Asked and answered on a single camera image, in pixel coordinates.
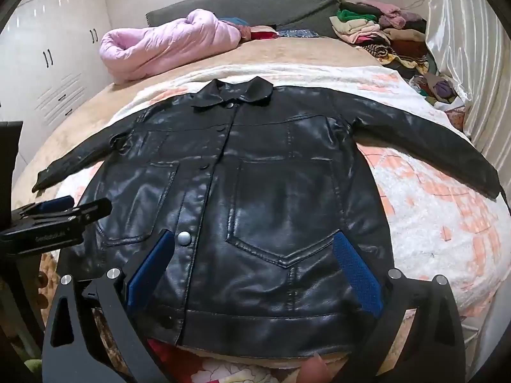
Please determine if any black leather jacket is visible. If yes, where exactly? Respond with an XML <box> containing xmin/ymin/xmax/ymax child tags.
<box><xmin>32</xmin><ymin>76</ymin><xmax>507</xmax><ymax>357</ymax></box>

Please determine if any pink quilt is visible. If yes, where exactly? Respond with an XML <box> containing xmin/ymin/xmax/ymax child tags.
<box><xmin>99</xmin><ymin>8</ymin><xmax>242</xmax><ymax>85</ymax></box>

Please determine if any dark flat panel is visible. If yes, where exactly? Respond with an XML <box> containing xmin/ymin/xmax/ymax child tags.
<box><xmin>0</xmin><ymin>121</ymin><xmax>24</xmax><ymax>228</ymax></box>

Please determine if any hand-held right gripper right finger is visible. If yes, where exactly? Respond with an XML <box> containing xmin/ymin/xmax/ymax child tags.
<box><xmin>333</xmin><ymin>231</ymin><xmax>467</xmax><ymax>383</ymax></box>

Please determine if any grey headboard cushion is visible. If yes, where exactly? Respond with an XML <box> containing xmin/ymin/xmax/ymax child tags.
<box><xmin>146</xmin><ymin>0</ymin><xmax>344</xmax><ymax>40</ymax></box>

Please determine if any red floral cloth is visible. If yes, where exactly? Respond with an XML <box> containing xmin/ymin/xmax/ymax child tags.
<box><xmin>148</xmin><ymin>337</ymin><xmax>320</xmax><ymax>383</ymax></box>

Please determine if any beige bed sheet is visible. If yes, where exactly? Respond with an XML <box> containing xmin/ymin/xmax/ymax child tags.
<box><xmin>12</xmin><ymin>36</ymin><xmax>400</xmax><ymax>208</ymax></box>

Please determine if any blue patterned cloth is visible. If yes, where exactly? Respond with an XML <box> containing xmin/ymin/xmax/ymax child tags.
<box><xmin>277</xmin><ymin>28</ymin><xmax>320</xmax><ymax>40</ymax></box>

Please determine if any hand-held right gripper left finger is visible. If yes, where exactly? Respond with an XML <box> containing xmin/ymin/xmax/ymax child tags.
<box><xmin>42</xmin><ymin>229</ymin><xmax>176</xmax><ymax>383</ymax></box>

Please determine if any white orange printed blanket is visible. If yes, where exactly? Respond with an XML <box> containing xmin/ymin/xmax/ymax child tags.
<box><xmin>56</xmin><ymin>64</ymin><xmax>511</xmax><ymax>322</ymax></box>

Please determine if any white wardrobe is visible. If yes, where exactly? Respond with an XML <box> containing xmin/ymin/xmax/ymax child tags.
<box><xmin>0</xmin><ymin>0</ymin><xmax>113</xmax><ymax>168</ymax></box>

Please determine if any white satin curtain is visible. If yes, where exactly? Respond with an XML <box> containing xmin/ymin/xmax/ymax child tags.
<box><xmin>423</xmin><ymin>0</ymin><xmax>511</xmax><ymax>160</ymax></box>

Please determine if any pile of mixed clothes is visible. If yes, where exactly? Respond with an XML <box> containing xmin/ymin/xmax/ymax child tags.
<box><xmin>329</xmin><ymin>0</ymin><xmax>468</xmax><ymax>108</ymax></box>

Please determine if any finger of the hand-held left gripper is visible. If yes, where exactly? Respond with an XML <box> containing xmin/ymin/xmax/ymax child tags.
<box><xmin>12</xmin><ymin>196</ymin><xmax>76</xmax><ymax>218</ymax></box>
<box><xmin>56</xmin><ymin>198</ymin><xmax>113</xmax><ymax>229</ymax></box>

